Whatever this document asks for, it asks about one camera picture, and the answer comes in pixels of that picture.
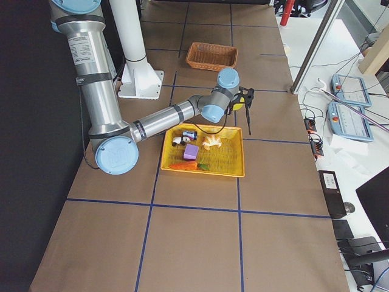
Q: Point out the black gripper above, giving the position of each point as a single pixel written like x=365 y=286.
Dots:
x=247 y=110

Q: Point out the yellow tape roll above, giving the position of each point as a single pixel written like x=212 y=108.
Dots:
x=238 y=103

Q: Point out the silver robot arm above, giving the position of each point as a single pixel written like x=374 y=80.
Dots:
x=113 y=140

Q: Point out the brown wicker basket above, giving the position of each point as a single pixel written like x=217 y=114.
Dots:
x=211 y=57

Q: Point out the yellow wicker basket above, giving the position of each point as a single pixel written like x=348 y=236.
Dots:
x=228 y=160

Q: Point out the toy croissant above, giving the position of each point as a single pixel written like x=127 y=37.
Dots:
x=210 y=141

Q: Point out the purple foam block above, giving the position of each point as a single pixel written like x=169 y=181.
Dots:
x=190 y=152

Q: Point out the toy panda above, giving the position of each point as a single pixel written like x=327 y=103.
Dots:
x=181 y=140

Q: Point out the toy carrot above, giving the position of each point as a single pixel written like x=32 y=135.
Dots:
x=189 y=165

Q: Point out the black power strip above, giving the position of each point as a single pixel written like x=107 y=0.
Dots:
x=315 y=140

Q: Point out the red cylinder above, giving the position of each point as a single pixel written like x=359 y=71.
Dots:
x=287 y=9

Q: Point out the lower teach pendant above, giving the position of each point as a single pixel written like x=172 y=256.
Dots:
x=345 y=122

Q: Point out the teach pendant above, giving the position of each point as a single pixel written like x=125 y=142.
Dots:
x=345 y=122
x=351 y=90

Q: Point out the upper teach pendant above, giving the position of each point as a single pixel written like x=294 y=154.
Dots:
x=351 y=90

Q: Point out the black power box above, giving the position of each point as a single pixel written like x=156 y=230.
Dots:
x=331 y=191

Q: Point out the black monitor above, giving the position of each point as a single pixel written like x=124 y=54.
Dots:
x=373 y=196

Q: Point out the black monitor stand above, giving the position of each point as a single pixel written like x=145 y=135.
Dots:
x=364 y=253

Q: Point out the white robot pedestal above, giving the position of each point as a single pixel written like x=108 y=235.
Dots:
x=139 y=79

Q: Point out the aluminium frame post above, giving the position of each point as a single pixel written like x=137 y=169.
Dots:
x=323 y=30

